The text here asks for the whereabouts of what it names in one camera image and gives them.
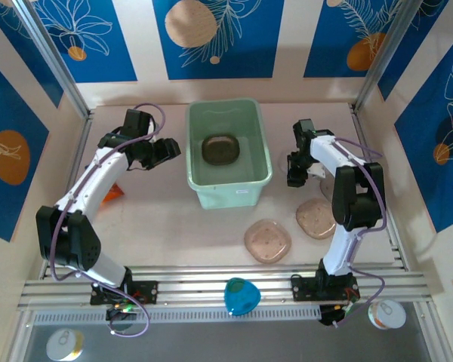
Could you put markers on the pink square plate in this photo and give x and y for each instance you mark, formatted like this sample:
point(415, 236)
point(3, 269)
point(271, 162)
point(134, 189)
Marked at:
point(313, 218)
point(268, 241)

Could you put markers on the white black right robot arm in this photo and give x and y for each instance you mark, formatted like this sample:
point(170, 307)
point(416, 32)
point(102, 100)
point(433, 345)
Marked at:
point(343, 249)

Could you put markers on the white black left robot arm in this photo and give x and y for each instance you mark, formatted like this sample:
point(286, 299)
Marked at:
point(87, 184)

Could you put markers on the pale green plastic bin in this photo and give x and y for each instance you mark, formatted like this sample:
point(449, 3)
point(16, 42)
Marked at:
point(226, 196)

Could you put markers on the orange snack packet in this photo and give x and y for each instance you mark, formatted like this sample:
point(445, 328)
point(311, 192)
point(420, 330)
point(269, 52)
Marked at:
point(113, 194)

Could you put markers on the blue poster small orange circle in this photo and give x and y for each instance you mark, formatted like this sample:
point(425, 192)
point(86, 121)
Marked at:
point(109, 56)

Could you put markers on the blue poster large tan circle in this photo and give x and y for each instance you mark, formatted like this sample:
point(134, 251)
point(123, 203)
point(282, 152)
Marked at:
point(249, 56)

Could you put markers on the blue poster orange fern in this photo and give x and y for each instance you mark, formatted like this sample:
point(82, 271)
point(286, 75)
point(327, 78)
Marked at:
point(324, 45)

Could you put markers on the blue poster dark circle flower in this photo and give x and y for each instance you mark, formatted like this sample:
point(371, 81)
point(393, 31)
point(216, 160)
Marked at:
point(430, 169)

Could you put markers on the teal rounded triangular object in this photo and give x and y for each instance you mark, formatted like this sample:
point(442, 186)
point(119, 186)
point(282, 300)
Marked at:
point(241, 298)

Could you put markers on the right controller board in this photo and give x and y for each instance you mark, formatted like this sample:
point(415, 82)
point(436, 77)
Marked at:
point(330, 315)

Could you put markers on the controller board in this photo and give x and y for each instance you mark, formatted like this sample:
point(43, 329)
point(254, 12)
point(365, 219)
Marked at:
point(119, 311)
point(330, 315)

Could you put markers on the blue poster orange oval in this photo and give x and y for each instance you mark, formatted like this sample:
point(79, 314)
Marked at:
point(7, 113)

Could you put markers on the left controller board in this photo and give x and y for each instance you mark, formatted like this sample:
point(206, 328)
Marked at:
point(119, 311)

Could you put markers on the white can orange label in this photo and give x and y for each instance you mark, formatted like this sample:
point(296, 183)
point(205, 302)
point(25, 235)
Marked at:
point(387, 315)

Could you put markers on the white can yellow label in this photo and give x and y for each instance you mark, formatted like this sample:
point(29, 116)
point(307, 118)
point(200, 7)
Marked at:
point(64, 345)

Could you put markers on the aluminium side rail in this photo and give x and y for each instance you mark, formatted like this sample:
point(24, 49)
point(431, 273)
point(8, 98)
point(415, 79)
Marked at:
point(362, 128)
point(84, 132)

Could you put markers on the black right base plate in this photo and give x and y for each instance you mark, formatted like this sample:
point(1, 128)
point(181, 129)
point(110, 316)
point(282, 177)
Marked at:
point(302, 288)

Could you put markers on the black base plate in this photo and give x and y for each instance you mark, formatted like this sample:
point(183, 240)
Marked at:
point(302, 288)
point(147, 292)

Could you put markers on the aluminium frame post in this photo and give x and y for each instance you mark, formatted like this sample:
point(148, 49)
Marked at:
point(53, 56)
point(386, 56)

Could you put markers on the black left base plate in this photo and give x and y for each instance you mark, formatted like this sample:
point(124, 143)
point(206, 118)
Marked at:
point(147, 292)

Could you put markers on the blue wall poster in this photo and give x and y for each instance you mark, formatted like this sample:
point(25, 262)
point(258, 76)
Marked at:
point(36, 68)
point(404, 56)

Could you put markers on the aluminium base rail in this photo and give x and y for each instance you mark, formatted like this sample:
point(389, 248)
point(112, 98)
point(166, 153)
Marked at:
point(196, 290)

